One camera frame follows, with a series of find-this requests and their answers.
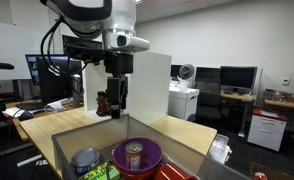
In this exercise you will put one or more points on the brown cardboard box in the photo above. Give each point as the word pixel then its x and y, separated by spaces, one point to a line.
pixel 280 173

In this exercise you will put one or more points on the red labelled food can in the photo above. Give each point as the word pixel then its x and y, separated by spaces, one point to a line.
pixel 134 156

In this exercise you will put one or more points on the silver metal post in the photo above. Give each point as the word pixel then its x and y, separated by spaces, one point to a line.
pixel 76 91

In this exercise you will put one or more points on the lit computer monitor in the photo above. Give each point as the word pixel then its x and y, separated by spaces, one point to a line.
pixel 31 68

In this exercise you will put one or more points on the white cardboard file box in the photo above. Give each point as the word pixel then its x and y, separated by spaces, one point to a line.
pixel 182 103

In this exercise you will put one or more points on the white paper stack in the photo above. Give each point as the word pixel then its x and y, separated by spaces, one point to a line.
pixel 11 111

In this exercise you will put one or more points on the white wall thermostat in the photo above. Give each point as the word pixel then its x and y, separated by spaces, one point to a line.
pixel 285 81

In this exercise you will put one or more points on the black computer mouse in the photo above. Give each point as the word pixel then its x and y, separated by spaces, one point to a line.
pixel 26 115

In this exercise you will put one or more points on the white cup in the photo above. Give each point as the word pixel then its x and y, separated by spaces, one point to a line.
pixel 184 86

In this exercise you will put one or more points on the clear plastic container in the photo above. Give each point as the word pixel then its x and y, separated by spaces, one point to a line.
pixel 219 148

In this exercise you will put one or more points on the white power strip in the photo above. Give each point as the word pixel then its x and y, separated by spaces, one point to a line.
pixel 29 160

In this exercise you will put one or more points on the grey round desk fan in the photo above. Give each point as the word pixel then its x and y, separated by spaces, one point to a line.
pixel 186 71

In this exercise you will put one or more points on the brown bear-shaped bottle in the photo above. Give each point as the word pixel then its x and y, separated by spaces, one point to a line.
pixel 102 105

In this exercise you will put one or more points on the black office chair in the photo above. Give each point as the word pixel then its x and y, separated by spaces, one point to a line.
pixel 208 98

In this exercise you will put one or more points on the grey translucent bin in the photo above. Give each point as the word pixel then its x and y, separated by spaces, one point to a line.
pixel 87 136

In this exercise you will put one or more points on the purple plastic bowl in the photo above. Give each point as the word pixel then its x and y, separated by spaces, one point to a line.
pixel 152 155

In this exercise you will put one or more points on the white cube shelf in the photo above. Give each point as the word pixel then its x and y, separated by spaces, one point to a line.
pixel 150 86

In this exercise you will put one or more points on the wide black desk monitor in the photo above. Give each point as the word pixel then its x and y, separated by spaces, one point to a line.
pixel 238 77

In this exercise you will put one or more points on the black keyboard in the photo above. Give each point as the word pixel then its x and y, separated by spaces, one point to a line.
pixel 30 106

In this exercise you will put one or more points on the green vegetables box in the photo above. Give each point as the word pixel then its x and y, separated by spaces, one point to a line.
pixel 100 172

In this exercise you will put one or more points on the white drawer cabinet red top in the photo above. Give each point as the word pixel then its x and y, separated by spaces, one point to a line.
pixel 267 128

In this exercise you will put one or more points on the flat silver tin can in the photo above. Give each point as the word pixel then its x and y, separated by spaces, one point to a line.
pixel 85 160

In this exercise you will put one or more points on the red plastic bowl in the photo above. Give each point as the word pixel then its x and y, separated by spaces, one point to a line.
pixel 137 176

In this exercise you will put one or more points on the wooden office desk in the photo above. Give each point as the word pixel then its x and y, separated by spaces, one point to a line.
pixel 237 97

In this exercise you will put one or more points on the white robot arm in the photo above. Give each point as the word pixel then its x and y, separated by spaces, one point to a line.
pixel 117 16

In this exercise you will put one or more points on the black monitor back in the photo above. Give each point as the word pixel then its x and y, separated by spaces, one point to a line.
pixel 53 86

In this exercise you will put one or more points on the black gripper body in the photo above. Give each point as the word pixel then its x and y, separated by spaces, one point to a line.
pixel 117 65

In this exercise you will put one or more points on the red mug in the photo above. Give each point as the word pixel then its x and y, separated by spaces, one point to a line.
pixel 170 171

